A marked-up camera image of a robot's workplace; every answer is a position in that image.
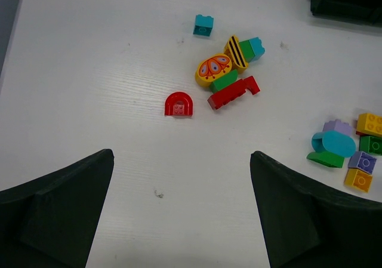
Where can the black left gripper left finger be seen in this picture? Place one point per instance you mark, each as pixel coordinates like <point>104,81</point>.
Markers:
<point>51,221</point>

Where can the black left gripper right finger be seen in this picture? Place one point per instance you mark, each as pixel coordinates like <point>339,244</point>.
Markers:
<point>306,223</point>

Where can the green slope lego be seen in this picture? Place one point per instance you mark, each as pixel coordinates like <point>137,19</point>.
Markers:
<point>327,159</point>

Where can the purple square lego brick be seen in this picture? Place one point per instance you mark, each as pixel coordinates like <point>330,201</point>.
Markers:
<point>363,161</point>

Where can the teal oval lego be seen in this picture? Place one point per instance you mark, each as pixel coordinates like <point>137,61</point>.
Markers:
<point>334,142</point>

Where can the green hollow lego brick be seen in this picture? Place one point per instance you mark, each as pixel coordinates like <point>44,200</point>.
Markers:
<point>371,145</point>

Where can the red square lego brick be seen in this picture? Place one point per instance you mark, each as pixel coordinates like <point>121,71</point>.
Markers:
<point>360,134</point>

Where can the yellow square lego brick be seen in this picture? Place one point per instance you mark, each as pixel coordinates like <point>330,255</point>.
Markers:
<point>358,179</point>

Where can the yellow 2x4 lego brick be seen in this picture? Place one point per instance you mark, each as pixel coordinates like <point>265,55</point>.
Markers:
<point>369,124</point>

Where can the long red lego brick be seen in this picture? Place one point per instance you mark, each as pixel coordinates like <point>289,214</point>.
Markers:
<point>228,94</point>

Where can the small red curved lego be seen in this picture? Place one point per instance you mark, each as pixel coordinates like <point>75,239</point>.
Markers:
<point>251,85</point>

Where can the green curved lego brick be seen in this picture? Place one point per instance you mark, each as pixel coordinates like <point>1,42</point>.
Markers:
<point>224,81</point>

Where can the red arch lego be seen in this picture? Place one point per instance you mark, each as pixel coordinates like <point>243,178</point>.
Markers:
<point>178,104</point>

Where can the light blue lego brick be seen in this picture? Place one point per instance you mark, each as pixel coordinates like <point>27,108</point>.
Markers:
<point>257,48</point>

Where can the yellow black striped lego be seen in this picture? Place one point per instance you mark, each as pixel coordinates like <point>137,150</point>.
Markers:
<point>234,51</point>

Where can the yellow butterfly oval lego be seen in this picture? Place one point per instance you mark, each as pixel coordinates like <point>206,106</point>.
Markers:
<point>212,69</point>

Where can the green square lego brick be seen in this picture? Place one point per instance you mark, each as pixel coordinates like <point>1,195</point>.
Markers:
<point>247,50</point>

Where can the teal square lego brick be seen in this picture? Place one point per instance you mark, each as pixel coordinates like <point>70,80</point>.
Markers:
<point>203,25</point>

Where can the black container row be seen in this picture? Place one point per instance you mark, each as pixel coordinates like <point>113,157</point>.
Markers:
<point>355,11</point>

